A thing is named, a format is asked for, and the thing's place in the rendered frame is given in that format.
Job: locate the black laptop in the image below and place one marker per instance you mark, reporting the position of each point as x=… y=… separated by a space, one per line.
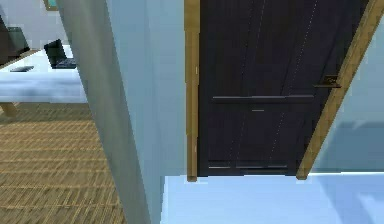
x=58 y=55

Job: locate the dark chair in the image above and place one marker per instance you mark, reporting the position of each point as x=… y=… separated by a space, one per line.
x=11 y=43

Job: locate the black remote control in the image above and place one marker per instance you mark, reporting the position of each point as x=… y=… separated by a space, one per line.
x=22 y=68

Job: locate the black room door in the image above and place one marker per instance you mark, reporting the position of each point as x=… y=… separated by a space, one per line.
x=260 y=66

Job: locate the white bed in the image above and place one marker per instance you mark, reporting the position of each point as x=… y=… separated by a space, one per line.
x=40 y=83

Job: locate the framed wall picture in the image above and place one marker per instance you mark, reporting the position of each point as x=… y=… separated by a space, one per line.
x=50 y=4

